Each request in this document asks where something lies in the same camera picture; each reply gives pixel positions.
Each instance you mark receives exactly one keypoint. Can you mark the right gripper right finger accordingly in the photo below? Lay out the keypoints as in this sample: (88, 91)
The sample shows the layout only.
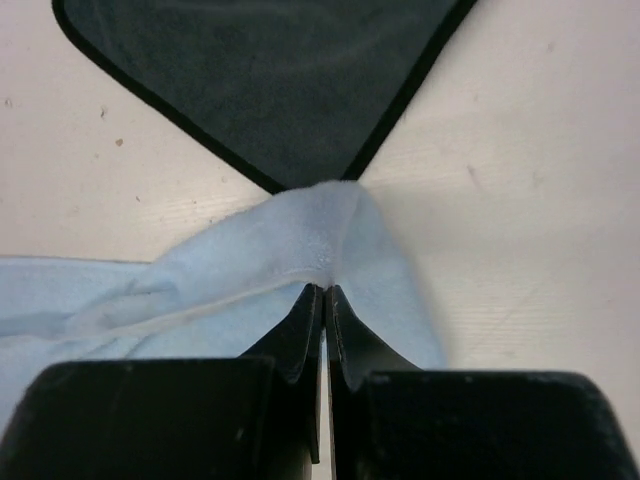
(393, 420)

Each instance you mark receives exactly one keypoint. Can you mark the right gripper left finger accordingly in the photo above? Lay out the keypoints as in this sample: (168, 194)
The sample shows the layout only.
(255, 416)

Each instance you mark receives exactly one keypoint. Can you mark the light blue towel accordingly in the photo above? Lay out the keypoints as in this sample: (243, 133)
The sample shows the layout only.
(218, 291)

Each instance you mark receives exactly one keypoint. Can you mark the dark grey towel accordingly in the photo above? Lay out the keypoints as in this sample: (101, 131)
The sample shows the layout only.
(288, 93)

